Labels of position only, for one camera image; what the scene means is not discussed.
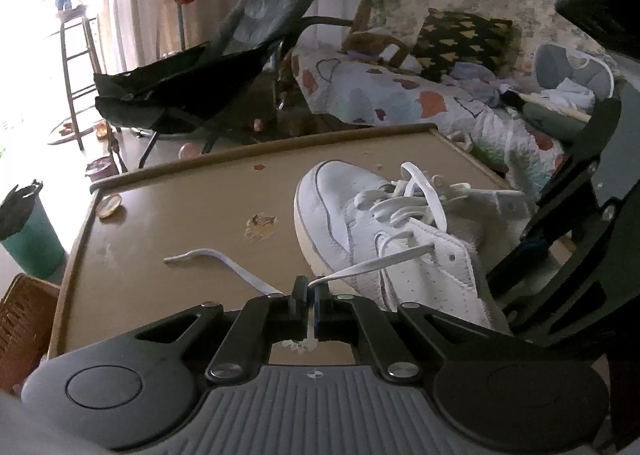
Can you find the white patchwork quilt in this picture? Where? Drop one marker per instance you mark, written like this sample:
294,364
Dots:
390,95

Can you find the brown wicker basket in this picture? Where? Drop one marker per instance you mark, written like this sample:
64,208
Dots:
25,330

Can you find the scattered cartoon stickers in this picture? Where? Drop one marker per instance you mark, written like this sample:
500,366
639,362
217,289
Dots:
260,227

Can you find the black cushion with gold trees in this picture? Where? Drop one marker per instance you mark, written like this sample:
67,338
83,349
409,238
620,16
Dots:
465,45

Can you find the white sneaker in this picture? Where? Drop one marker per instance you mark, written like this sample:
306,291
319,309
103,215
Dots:
325,200

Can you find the wooden stick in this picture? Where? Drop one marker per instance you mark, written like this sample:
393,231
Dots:
555,107

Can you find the green bin with black bag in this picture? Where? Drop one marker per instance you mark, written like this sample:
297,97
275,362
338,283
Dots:
32,240

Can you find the low wooden table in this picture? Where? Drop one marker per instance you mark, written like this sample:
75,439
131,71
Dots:
175,215

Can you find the wooden ladder stool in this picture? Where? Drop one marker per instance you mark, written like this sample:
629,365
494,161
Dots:
67,60

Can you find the grey green cloth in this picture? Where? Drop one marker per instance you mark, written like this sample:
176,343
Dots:
550,125

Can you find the pink pot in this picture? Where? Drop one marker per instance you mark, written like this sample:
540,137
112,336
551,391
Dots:
101,169

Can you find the round yellow disc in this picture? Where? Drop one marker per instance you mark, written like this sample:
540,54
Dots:
109,206

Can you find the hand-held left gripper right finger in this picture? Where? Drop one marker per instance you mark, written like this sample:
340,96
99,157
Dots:
324,305

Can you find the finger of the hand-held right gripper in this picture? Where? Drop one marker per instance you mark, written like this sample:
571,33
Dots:
575,165
615,235

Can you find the grey padded slipper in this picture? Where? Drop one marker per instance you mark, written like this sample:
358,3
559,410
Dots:
550,60

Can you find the pink ball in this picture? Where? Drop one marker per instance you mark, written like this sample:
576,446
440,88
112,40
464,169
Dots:
189,151

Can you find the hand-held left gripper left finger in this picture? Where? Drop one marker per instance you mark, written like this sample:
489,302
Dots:
301,302

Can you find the small white cloth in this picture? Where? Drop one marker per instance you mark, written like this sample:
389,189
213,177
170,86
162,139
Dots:
570,92

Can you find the white shoelace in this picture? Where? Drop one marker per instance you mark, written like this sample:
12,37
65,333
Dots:
380,262

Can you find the grey black folding chair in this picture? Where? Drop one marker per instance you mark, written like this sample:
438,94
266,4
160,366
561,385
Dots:
200,85

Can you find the pale purple garment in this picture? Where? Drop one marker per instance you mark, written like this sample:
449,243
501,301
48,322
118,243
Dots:
475,82

